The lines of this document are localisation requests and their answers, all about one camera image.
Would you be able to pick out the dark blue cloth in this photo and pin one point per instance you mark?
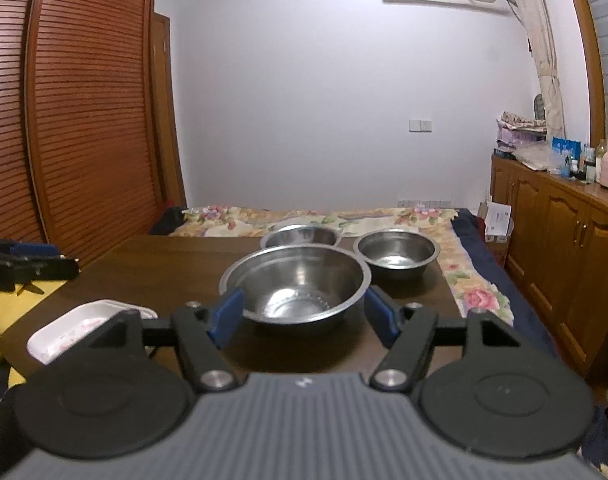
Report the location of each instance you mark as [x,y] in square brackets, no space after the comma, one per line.
[504,280]

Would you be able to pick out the yellow plush toy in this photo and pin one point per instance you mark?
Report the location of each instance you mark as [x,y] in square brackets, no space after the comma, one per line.
[3,320]

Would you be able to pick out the glass bottle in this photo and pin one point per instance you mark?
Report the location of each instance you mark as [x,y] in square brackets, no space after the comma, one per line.
[600,152]

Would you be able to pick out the wooden louvered wardrobe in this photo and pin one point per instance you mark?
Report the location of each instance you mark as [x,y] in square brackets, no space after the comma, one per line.
[83,110]

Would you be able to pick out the white wall socket strip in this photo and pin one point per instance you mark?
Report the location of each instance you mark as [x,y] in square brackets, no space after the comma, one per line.
[424,203]

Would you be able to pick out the white carton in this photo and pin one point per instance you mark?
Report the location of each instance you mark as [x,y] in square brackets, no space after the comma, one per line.
[496,222]

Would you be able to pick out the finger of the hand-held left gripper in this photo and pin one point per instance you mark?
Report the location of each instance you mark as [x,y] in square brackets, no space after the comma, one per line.
[48,267]
[31,250]

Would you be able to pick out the small grey fan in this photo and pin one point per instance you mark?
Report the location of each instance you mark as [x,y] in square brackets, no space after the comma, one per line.
[539,107]

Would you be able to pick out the blue box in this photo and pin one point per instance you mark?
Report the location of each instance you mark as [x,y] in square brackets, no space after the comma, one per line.
[566,147]

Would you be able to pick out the cream patterned curtain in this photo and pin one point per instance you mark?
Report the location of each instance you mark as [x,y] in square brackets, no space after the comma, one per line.
[544,50]

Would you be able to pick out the large steel bowl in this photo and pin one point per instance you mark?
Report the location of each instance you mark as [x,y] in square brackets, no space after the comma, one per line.
[294,285]

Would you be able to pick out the wooden window frame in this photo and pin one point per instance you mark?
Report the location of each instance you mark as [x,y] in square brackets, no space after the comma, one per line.
[591,60]

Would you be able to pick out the wooden sideboard cabinet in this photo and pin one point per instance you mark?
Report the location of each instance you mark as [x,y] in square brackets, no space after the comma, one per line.
[549,240]

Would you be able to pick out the white floral square plate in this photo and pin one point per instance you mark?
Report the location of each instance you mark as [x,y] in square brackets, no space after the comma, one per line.
[68,332]

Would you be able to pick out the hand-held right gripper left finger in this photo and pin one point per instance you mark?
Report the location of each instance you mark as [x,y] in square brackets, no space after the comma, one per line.
[226,317]

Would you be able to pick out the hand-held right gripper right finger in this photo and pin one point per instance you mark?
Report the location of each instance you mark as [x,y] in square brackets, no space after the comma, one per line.
[381,317]

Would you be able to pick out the pile of floral cloth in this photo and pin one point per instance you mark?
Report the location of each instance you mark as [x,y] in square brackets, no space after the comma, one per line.
[519,132]

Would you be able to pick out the white wall switch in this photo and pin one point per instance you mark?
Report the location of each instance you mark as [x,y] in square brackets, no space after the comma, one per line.
[420,125]

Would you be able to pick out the clear plastic bag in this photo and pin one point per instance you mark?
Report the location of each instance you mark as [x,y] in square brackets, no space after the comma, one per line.
[536,157]

